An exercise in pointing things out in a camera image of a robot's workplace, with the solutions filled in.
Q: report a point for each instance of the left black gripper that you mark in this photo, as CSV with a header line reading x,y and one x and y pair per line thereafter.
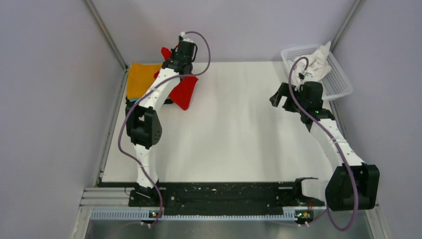
x,y
173,51

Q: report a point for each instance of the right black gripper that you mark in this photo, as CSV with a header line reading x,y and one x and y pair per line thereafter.
x,y
283,91

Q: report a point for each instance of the red t shirt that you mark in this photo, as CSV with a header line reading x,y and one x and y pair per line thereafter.
x,y
169,84

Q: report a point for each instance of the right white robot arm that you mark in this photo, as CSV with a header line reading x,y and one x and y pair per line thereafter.
x,y
352,180

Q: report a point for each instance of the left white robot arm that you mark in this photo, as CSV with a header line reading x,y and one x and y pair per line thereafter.
x,y
148,90

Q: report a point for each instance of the white plastic basket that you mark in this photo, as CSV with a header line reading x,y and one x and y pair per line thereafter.
x,y
336,84

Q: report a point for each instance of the white crumpled t shirt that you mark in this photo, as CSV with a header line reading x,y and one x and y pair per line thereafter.
x,y
318,66

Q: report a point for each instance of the black folded t shirt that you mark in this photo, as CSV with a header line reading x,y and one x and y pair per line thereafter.
x,y
168,101

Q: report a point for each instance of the orange folded t shirt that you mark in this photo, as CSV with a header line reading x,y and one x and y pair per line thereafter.
x,y
140,78

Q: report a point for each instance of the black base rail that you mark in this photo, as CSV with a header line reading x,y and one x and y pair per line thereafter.
x,y
220,198

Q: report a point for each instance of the aluminium frame rail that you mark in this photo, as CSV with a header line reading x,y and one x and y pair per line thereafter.
x,y
105,198

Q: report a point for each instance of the white cable duct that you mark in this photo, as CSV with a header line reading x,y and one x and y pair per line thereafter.
x,y
151,215

